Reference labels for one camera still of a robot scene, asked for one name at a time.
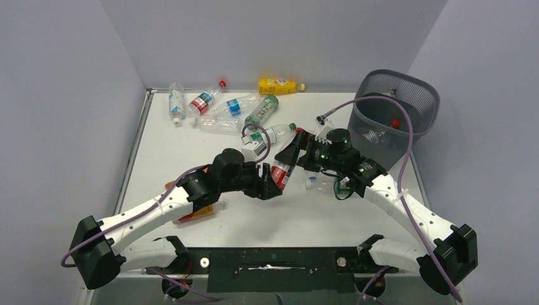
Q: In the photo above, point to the clear crushed bottle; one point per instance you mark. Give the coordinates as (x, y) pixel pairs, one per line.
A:
(218, 125)

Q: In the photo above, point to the amber tea bottle red label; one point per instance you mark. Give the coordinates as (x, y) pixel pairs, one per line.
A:
(208, 211)

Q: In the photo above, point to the yellow juice bottle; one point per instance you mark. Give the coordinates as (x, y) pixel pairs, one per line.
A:
(271, 86)

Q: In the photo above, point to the grey mesh waste bin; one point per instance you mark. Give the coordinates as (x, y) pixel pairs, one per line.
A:
(392, 95)

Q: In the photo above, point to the clear bottle white blue label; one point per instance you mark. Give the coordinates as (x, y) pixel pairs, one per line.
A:
(176, 103)

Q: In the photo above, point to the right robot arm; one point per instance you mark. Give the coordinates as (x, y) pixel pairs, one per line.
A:
(450, 252)

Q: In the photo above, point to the aluminium frame rail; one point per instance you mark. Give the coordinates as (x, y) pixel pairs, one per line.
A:
(112, 293)

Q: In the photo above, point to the green cap bottle green label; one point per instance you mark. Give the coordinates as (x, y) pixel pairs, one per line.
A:
(276, 134)

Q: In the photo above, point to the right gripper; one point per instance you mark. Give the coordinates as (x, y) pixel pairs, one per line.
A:
(290, 155)

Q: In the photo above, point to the white cap dark green bottle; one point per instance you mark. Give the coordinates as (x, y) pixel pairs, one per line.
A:
(327, 185)

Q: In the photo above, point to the red cap bottle blue-red label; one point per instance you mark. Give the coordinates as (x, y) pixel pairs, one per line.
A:
(206, 99)

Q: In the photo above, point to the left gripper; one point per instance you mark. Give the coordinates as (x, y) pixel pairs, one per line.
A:
(264, 190)

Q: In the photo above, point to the green tinted bottle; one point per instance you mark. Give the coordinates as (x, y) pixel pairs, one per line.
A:
(263, 111)

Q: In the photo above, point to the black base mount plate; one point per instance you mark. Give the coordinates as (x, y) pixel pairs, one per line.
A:
(228, 270)

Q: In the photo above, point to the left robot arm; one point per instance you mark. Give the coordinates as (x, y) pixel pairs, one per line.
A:
(102, 249)

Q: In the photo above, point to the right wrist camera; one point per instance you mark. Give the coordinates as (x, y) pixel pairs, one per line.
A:
(323, 129)

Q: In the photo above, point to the orange drink bottle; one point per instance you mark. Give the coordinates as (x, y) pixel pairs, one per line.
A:
(170, 184)

